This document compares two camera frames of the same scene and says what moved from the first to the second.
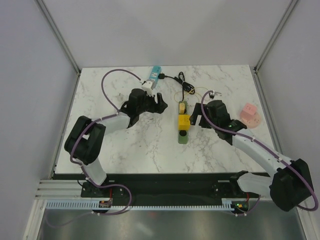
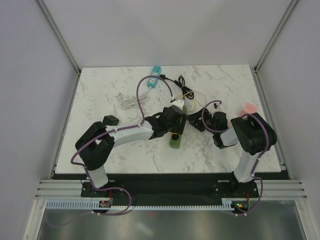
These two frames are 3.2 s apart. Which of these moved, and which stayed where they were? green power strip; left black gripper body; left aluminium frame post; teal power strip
Moved: left black gripper body; green power strip
Stayed: teal power strip; left aluminium frame post
